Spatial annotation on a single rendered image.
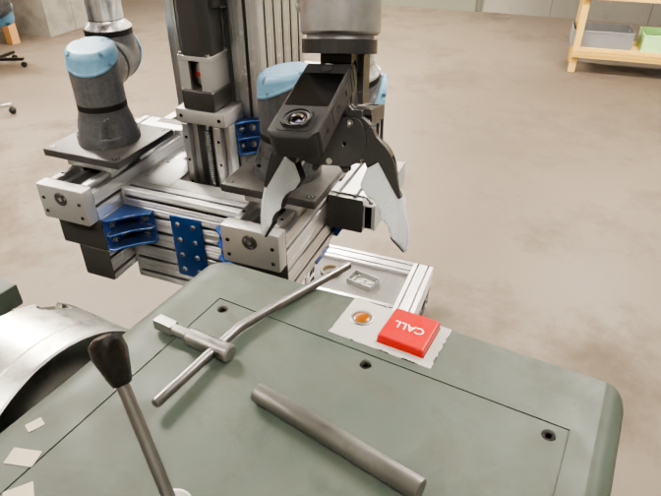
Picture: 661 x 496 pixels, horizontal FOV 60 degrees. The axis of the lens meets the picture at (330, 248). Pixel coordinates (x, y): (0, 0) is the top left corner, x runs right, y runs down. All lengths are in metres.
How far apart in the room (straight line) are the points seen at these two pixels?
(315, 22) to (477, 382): 0.42
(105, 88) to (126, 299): 1.62
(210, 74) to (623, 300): 2.30
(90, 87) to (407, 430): 1.11
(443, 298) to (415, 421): 2.21
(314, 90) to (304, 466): 0.35
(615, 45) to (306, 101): 6.00
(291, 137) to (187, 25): 0.92
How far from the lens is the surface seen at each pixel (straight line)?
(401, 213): 0.55
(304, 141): 0.47
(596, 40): 6.42
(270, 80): 1.19
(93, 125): 1.50
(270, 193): 0.59
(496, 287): 2.95
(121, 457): 0.64
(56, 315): 0.88
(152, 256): 1.58
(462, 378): 0.68
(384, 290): 2.49
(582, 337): 2.80
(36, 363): 0.79
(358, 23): 0.54
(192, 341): 0.71
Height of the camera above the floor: 1.74
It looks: 34 degrees down
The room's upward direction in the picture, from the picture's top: straight up
